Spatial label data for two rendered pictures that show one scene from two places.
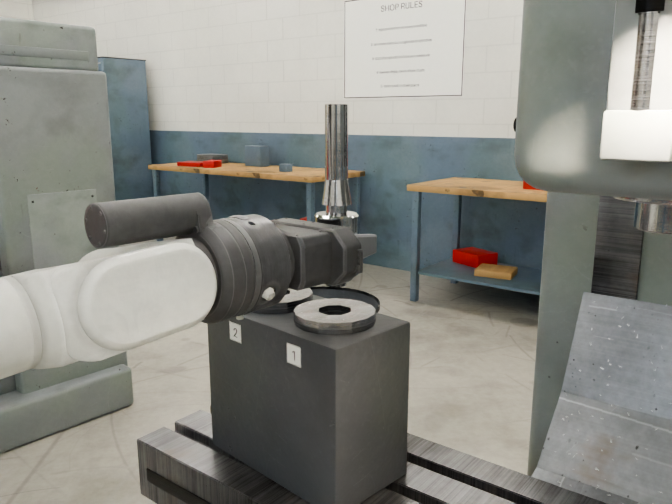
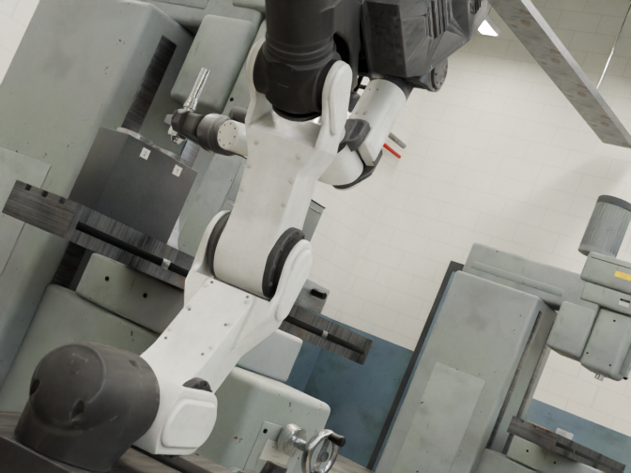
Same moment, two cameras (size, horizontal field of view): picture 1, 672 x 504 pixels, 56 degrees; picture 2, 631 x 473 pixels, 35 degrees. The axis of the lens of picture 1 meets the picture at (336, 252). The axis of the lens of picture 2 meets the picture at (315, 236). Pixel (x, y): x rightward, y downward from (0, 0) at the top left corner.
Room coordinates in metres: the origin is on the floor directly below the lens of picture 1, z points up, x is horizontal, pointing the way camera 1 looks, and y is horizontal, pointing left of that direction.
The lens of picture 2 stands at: (0.25, 2.33, 0.88)
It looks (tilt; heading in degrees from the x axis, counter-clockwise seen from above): 6 degrees up; 270
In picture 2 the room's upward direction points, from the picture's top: 23 degrees clockwise
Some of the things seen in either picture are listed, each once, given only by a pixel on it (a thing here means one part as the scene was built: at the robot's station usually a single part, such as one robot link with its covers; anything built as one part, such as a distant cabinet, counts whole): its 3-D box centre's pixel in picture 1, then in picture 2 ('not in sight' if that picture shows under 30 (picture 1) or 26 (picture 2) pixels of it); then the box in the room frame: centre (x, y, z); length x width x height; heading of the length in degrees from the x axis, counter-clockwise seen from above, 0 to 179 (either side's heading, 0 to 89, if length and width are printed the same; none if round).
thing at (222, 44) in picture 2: not in sight; (235, 78); (0.63, -0.38, 1.47); 0.24 x 0.19 x 0.26; 52
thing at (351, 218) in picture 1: (336, 218); not in sight; (0.65, 0.00, 1.26); 0.05 x 0.05 x 0.01
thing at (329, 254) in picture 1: (273, 260); (206, 131); (0.58, 0.06, 1.23); 0.13 x 0.12 x 0.10; 49
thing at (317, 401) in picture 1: (304, 382); (134, 183); (0.69, 0.04, 1.06); 0.22 x 0.12 x 0.20; 46
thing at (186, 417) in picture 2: not in sight; (144, 402); (0.41, 0.63, 0.68); 0.21 x 0.20 x 0.13; 71
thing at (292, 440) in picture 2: not in sight; (308, 448); (0.09, 0.05, 0.66); 0.16 x 0.12 x 0.12; 142
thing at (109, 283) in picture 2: not in sight; (188, 316); (0.48, -0.26, 0.82); 0.50 x 0.35 x 0.12; 142
